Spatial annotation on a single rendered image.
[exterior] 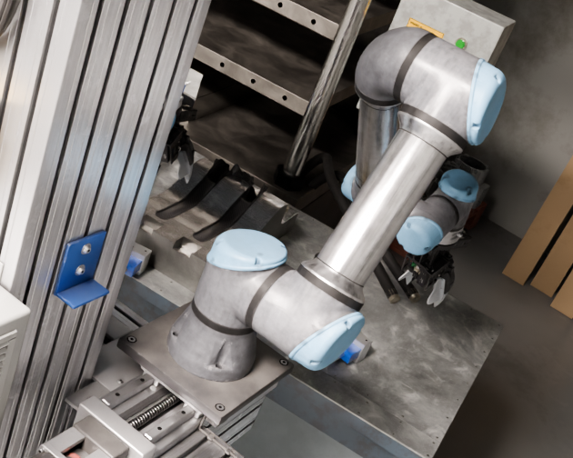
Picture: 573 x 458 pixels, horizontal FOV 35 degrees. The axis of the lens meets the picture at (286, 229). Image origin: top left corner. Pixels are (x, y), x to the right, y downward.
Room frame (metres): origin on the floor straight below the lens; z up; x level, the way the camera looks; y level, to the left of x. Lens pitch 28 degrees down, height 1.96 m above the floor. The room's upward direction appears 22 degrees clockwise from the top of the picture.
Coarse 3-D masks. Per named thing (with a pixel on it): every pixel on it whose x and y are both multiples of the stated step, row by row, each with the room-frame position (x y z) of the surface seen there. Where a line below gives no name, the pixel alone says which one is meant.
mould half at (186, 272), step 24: (168, 192) 1.99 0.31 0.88; (216, 192) 2.04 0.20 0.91; (240, 192) 2.06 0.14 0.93; (192, 216) 1.92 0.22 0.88; (216, 216) 1.97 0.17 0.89; (264, 216) 2.00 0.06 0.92; (288, 216) 2.17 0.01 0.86; (144, 240) 1.78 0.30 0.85; (168, 240) 1.77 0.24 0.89; (192, 240) 1.81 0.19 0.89; (168, 264) 1.76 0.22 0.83; (192, 264) 1.75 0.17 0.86; (192, 288) 1.74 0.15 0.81
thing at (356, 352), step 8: (360, 336) 1.75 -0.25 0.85; (352, 344) 1.73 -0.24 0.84; (360, 344) 1.73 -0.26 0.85; (368, 344) 1.74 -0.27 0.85; (344, 352) 1.70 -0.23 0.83; (352, 352) 1.70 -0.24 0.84; (360, 352) 1.72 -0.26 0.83; (336, 360) 1.67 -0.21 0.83; (344, 360) 1.69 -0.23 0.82; (352, 360) 1.71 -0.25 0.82; (360, 360) 1.74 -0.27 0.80
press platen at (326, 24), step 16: (256, 0) 2.64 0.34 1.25; (272, 0) 2.63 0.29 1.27; (288, 0) 2.61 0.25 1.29; (304, 0) 2.67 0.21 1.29; (320, 0) 2.75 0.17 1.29; (336, 0) 2.82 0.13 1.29; (384, 0) 3.08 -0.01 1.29; (400, 0) 3.18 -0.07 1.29; (288, 16) 2.61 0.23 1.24; (304, 16) 2.59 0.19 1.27; (320, 16) 2.58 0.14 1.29; (336, 16) 2.64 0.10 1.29; (368, 16) 2.79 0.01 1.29; (384, 16) 2.92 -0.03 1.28; (320, 32) 2.58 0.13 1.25; (336, 32) 2.57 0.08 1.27
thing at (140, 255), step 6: (138, 246) 1.75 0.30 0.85; (144, 246) 1.76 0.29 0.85; (132, 252) 1.72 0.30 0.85; (138, 252) 1.73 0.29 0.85; (144, 252) 1.74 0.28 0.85; (150, 252) 1.75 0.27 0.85; (132, 258) 1.71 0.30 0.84; (138, 258) 1.72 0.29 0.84; (144, 258) 1.72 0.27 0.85; (132, 264) 1.69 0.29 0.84; (138, 264) 1.70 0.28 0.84; (144, 264) 1.73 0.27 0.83; (126, 270) 1.68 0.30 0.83; (132, 270) 1.68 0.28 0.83; (138, 270) 1.72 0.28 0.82; (144, 270) 1.74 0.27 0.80
